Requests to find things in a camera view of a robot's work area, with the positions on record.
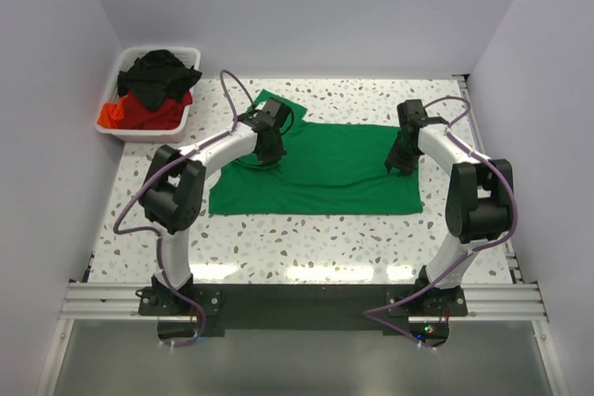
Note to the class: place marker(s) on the red t shirt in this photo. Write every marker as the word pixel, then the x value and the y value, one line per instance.
pixel 130 114

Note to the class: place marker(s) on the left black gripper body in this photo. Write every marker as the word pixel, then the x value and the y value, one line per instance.
pixel 276 150

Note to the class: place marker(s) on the green t shirt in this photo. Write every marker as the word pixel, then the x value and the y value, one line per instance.
pixel 329 169

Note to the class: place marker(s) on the black t shirt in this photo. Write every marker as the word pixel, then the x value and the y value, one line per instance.
pixel 154 77

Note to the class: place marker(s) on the orange t shirt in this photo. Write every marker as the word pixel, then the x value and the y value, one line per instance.
pixel 112 115

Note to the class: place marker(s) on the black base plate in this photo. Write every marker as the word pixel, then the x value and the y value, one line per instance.
pixel 214 309

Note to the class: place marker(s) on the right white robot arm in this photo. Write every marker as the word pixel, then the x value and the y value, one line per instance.
pixel 480 208

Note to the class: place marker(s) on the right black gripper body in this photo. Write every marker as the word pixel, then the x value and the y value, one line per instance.
pixel 403 157

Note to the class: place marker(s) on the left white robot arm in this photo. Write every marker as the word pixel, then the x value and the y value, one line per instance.
pixel 174 186

